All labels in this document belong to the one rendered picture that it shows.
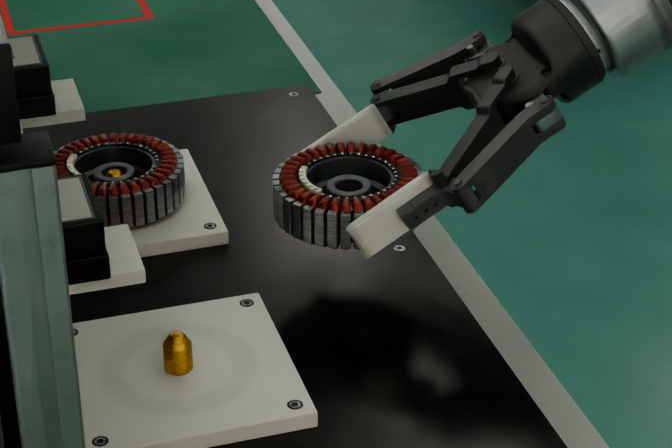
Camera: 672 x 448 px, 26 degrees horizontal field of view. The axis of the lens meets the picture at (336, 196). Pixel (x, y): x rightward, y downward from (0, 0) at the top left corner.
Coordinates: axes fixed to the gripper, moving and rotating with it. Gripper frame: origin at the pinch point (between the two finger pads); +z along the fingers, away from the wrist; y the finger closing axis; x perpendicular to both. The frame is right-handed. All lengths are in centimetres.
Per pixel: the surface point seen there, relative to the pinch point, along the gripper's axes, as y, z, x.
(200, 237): 6.6, 11.8, -0.1
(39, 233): -30.4, 13.1, 27.7
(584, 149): 149, -45, -122
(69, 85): 15.8, 13.6, 12.5
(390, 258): 0.8, 0.5, -7.8
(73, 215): -12.2, 14.8, 17.7
